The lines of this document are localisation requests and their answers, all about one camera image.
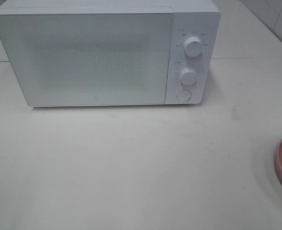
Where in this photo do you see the round white door button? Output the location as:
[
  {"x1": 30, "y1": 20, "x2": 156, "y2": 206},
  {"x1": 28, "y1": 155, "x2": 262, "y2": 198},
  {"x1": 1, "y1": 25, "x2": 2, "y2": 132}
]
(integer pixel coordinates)
[{"x1": 176, "y1": 90, "x2": 191, "y2": 102}]

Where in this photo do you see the white round knob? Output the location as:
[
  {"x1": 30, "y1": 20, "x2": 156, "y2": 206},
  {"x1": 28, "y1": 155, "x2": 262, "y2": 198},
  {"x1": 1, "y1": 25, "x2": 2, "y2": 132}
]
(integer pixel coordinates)
[
  {"x1": 183, "y1": 35, "x2": 203, "y2": 58},
  {"x1": 179, "y1": 68, "x2": 198, "y2": 85}
]

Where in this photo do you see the white microwave door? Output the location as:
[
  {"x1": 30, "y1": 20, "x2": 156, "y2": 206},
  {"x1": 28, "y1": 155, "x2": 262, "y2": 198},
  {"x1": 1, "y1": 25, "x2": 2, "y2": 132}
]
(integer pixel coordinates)
[{"x1": 0, "y1": 13, "x2": 173, "y2": 107}]

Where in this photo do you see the white microwave oven body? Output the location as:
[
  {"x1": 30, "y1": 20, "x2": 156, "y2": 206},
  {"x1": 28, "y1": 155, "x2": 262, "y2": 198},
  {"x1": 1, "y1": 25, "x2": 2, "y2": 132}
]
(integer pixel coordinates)
[{"x1": 0, "y1": 0, "x2": 221, "y2": 106}]

